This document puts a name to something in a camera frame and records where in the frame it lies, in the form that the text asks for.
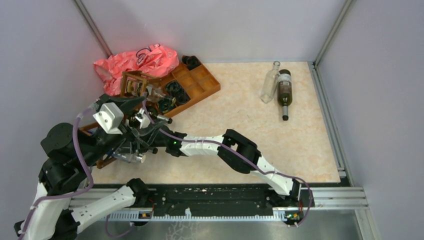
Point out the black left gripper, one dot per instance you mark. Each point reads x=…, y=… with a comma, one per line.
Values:
x=125, y=103

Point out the green wine bottle silver foil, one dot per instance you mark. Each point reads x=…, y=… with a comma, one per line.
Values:
x=158, y=117

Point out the blue liquid square bottle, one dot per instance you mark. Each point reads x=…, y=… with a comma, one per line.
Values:
x=130, y=157

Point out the clear glass bottle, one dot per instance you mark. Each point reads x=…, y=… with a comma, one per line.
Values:
x=268, y=88

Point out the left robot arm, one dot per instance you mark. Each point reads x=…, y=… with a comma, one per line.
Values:
x=66, y=174

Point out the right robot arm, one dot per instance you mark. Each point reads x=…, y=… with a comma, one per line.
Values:
x=237, y=151

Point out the brown wooden wine rack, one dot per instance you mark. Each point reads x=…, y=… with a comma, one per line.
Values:
x=126, y=77

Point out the dark wine bottle lying down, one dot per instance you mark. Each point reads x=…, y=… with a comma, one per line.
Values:
x=284, y=92

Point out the rolled dark blue sock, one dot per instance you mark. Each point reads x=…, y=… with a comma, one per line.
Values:
x=164, y=106

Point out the rolled black sock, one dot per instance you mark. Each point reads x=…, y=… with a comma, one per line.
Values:
x=176, y=90

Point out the pink plastic bag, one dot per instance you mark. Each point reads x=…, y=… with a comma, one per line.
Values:
x=156, y=60

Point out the wooden compartment tray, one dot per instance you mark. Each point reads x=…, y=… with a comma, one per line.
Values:
x=199, y=83

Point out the rolled dark sock far corner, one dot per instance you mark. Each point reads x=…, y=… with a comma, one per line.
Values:
x=191, y=62

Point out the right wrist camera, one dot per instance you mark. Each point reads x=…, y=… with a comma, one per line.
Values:
x=143, y=118

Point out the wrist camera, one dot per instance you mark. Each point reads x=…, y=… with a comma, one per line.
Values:
x=143, y=118
x=109, y=117

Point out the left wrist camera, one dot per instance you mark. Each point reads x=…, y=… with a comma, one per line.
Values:
x=109, y=117

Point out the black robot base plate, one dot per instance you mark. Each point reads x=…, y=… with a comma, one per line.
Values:
x=220, y=200

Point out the white cable duct strip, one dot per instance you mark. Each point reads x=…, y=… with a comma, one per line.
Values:
x=136, y=216

